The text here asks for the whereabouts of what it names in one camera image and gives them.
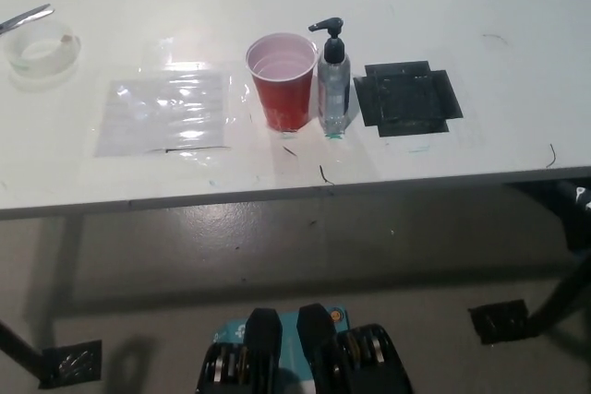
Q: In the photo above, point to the red plastic cup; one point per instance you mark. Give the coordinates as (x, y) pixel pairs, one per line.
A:
(282, 99)

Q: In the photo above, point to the clear pump soap bottle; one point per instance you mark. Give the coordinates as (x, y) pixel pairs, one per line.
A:
(333, 89)

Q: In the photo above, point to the black tape square patch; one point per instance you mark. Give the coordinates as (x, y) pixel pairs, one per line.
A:
(406, 99)

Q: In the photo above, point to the black floor tape patch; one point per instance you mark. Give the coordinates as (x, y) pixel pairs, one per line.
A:
(498, 320)
(74, 363)

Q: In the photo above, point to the silver scissors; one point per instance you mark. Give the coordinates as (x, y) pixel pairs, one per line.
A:
(27, 17)

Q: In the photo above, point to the clear plastic sheet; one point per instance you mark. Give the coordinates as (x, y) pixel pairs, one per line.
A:
(160, 112)

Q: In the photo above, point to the black teal robot torso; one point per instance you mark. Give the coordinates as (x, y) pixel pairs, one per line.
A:
(318, 343)

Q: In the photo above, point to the clear tape roll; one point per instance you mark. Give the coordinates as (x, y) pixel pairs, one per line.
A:
(44, 68)

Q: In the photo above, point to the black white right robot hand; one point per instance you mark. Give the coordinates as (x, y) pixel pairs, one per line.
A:
(575, 193)

